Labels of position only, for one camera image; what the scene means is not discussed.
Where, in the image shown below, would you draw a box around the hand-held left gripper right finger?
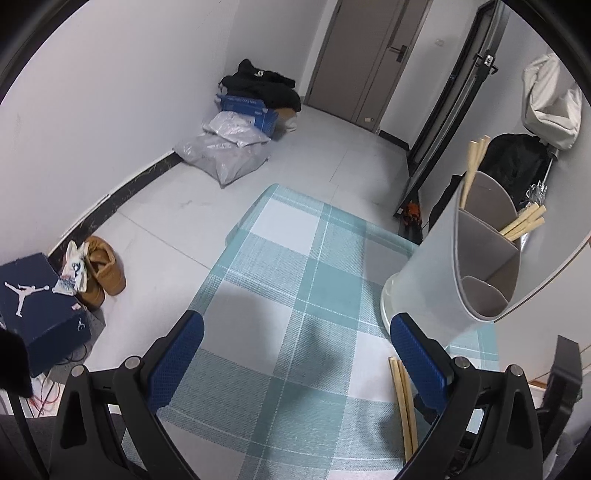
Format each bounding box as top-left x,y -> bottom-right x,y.
390,312 -> 546,480

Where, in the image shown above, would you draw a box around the red cable bundle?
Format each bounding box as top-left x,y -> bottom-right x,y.
27,373 -> 66,417

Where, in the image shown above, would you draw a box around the brown suede shoe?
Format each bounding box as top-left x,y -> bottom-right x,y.
85,236 -> 127,296
74,258 -> 106,310

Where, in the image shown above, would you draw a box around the black backpack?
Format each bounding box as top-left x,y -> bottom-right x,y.
427,132 -> 553,232

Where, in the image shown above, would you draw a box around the navy shoe box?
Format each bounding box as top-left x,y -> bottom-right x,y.
0,252 -> 93,377

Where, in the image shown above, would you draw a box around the blue cardboard box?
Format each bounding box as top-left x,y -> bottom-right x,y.
215,92 -> 278,140

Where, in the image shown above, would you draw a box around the wooden chopstick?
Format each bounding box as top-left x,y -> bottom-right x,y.
464,137 -> 485,195
500,203 -> 541,234
471,134 -> 491,172
396,360 -> 419,456
503,209 -> 546,238
508,216 -> 547,241
459,140 -> 478,209
388,357 -> 413,464

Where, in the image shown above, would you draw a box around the metal clothes hangers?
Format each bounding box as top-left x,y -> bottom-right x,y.
525,182 -> 551,209

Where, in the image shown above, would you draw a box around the grey-brown door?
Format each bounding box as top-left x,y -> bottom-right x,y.
304,0 -> 435,126

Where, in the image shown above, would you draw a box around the black clothes pile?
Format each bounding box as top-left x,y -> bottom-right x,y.
219,58 -> 303,114

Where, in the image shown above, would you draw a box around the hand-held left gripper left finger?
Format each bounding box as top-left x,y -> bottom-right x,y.
48,310 -> 206,480

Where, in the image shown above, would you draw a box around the large grey plastic bag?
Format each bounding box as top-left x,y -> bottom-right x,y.
172,133 -> 271,188

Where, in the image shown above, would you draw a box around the white printed plastic bag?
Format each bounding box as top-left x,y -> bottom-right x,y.
52,240 -> 91,296

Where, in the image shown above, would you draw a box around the brown cardboard box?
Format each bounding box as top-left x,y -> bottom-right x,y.
272,106 -> 299,133

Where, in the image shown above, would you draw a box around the small grey plastic bag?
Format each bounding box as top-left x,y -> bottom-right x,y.
201,111 -> 273,149

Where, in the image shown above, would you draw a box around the white fabric bag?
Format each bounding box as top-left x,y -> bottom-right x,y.
521,52 -> 584,151

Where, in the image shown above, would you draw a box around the grey utensil holder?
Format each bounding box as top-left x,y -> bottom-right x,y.
380,170 -> 533,345

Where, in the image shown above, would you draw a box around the teal checked tablecloth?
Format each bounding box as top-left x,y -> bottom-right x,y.
154,183 -> 502,480

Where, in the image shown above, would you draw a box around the orange black tool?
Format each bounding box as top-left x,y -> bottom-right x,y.
399,200 -> 424,228

